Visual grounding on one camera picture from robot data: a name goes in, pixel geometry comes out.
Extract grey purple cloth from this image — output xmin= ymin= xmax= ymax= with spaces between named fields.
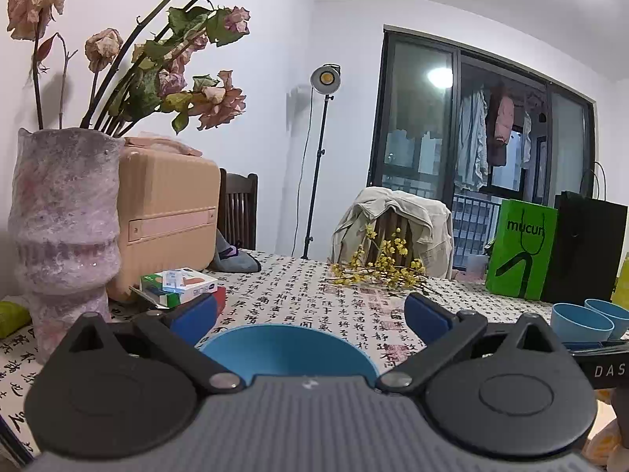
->
xmin=215 ymin=231 xmax=261 ymax=273

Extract folded pink cloth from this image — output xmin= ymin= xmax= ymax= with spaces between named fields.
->
xmin=123 ymin=130 xmax=203 ymax=157

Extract beige jacket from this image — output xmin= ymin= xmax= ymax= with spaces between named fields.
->
xmin=328 ymin=187 xmax=454 ymax=280

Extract black framed glass door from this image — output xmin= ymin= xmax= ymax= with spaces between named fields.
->
xmin=368 ymin=24 xmax=596 ymax=269

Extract pink grey vase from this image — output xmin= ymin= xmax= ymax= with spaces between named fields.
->
xmin=7 ymin=128 xmax=126 ymax=365

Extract light blue hanging garment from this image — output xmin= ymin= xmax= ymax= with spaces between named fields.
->
xmin=454 ymin=89 xmax=489 ymax=192

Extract pale peach cloth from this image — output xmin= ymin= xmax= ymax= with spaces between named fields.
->
xmin=582 ymin=415 xmax=629 ymax=468

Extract blue bowl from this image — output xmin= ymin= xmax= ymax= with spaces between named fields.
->
xmin=550 ymin=303 xmax=615 ymax=344
xmin=199 ymin=324 xmax=380 ymax=384
xmin=585 ymin=298 xmax=629 ymax=337

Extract black paper bag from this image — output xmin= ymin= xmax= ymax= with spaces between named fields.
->
xmin=541 ymin=162 xmax=629 ymax=306

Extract pink hanging garment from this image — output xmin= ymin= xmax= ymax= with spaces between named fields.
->
xmin=486 ymin=89 xmax=516 ymax=167

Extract white hanging garment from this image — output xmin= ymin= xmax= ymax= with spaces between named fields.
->
xmin=521 ymin=108 xmax=534 ymax=165

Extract white green medicine box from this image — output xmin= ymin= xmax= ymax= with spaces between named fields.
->
xmin=139 ymin=273 xmax=182 ymax=308

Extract dark wooden chair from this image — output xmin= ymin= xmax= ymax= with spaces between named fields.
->
xmin=373 ymin=209 xmax=423 ymax=261
xmin=217 ymin=168 xmax=259 ymax=251

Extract dried pink roses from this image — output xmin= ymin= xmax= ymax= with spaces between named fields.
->
xmin=6 ymin=0 xmax=298 ymax=136

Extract yellow green cloth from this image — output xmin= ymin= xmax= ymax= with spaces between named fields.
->
xmin=0 ymin=301 xmax=33 ymax=340

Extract yellow blossom branches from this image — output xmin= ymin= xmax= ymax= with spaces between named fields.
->
xmin=327 ymin=223 xmax=443 ymax=298

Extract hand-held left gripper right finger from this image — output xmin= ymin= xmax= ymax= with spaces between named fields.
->
xmin=376 ymin=292 xmax=566 ymax=394

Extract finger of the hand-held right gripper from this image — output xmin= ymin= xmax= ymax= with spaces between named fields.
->
xmin=563 ymin=339 xmax=629 ymax=355

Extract studio light on stand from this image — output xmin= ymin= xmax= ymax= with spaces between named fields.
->
xmin=300 ymin=63 xmax=343 ymax=260

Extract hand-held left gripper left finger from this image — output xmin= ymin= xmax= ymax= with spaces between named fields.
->
xmin=64 ymin=294 xmax=246 ymax=394

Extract yellow green snack box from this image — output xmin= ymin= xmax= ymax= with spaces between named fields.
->
xmin=611 ymin=251 xmax=629 ymax=306

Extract green paper bag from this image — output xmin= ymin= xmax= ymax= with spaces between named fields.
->
xmin=486 ymin=199 xmax=559 ymax=302

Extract white blue medicine box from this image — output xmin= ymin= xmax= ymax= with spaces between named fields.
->
xmin=162 ymin=268 xmax=218 ymax=301

